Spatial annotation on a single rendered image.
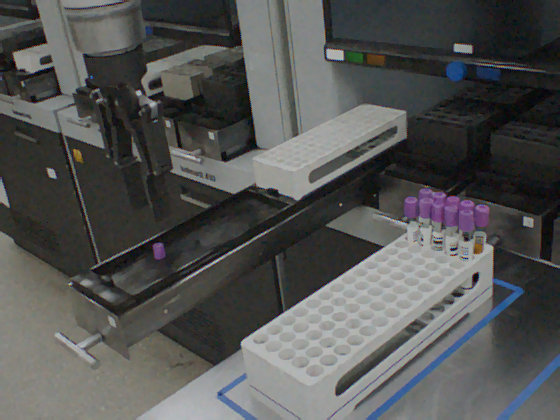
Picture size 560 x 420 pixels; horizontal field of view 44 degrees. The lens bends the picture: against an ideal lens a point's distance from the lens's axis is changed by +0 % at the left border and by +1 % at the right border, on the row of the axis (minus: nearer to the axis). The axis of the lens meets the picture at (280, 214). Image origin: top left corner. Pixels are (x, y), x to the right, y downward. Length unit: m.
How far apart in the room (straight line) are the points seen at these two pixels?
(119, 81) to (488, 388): 0.55
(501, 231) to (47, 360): 1.59
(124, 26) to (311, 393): 0.48
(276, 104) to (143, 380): 1.00
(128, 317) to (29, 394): 1.31
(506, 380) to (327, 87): 0.74
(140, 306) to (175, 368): 1.20
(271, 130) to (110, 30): 0.66
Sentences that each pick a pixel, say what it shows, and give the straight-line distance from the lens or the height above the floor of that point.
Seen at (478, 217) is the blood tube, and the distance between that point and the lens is 0.78.
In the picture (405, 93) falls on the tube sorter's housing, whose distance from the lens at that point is 1.49.
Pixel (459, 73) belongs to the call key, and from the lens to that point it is 1.09.
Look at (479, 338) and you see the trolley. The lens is 0.78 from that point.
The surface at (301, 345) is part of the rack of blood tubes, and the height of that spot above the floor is 0.87.
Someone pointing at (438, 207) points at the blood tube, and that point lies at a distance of 0.78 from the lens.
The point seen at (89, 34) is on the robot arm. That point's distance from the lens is 0.87.
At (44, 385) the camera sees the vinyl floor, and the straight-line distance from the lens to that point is 2.22.
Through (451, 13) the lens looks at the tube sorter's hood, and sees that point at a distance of 1.10.
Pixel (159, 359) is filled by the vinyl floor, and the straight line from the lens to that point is 2.16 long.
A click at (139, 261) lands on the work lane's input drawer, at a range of 1.03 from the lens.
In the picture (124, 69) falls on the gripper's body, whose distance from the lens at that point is 0.89.
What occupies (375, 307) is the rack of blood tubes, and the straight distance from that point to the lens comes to 0.73.
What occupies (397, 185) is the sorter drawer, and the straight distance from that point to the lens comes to 1.16.
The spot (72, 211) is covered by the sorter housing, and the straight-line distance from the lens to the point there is 2.26.
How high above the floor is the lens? 1.30
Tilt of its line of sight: 27 degrees down
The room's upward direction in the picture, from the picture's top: 8 degrees counter-clockwise
